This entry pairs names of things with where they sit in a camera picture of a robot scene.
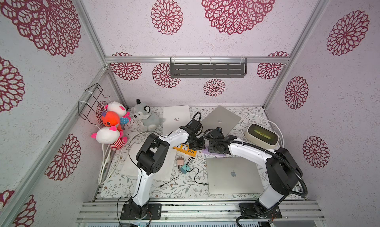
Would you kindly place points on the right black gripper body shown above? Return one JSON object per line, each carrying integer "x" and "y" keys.
{"x": 213, "y": 147}

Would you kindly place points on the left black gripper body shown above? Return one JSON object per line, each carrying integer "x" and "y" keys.
{"x": 198, "y": 144}

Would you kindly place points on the teal charger plug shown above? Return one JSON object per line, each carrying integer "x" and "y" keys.
{"x": 185, "y": 169}

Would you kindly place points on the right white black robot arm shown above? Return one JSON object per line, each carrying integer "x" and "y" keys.
{"x": 284, "y": 174}

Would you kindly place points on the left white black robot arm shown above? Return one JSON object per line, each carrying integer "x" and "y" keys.
{"x": 150, "y": 160}

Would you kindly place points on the white laptop with red logo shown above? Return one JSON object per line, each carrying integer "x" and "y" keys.
{"x": 175, "y": 117}

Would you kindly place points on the silver laptop rear right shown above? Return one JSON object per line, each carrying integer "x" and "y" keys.
{"x": 222, "y": 118}

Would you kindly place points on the silver apple laptop front right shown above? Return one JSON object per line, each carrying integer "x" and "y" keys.
{"x": 234, "y": 175}

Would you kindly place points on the white laptop front left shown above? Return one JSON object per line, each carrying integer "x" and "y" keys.
{"x": 164, "y": 174}

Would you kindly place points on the purple power strip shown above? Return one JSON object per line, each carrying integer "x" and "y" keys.
{"x": 206, "y": 152}

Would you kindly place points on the orange power strip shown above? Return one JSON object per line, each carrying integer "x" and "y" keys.
{"x": 183, "y": 148}

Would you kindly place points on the cream box with green display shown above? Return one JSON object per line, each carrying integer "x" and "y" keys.
{"x": 262, "y": 137}

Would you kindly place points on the grey husky plush toy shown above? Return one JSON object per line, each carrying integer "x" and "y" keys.
{"x": 148, "y": 120}

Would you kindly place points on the white pink plush upper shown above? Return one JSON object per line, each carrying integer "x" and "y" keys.
{"x": 118, "y": 108}

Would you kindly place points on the white plush striped legs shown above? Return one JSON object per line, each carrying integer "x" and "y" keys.
{"x": 111, "y": 136}

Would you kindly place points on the grey metal wall shelf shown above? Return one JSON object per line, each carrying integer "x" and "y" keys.
{"x": 210, "y": 69}

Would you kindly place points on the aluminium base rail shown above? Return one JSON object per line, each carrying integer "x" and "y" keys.
{"x": 197, "y": 211}

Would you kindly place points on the black wire wall basket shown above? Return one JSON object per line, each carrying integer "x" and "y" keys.
{"x": 89, "y": 109}

